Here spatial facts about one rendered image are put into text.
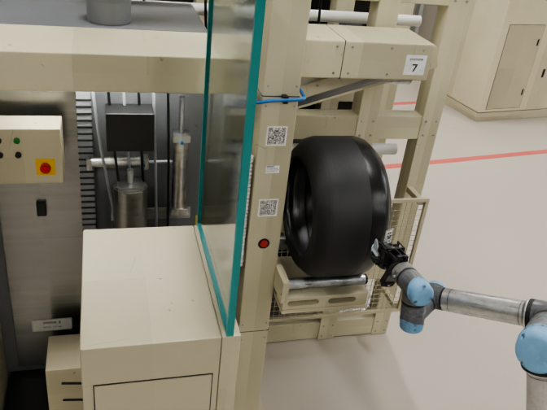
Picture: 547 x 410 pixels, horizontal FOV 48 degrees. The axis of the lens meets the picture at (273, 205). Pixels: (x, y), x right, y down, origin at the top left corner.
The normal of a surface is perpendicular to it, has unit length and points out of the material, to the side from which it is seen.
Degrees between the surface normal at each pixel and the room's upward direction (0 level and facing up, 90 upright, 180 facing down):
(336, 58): 90
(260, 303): 90
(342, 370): 0
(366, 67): 90
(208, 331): 0
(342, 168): 31
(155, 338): 0
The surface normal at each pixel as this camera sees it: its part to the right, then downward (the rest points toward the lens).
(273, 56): 0.24, 0.50
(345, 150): 0.15, -0.74
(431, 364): 0.11, -0.87
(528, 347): -0.63, 0.20
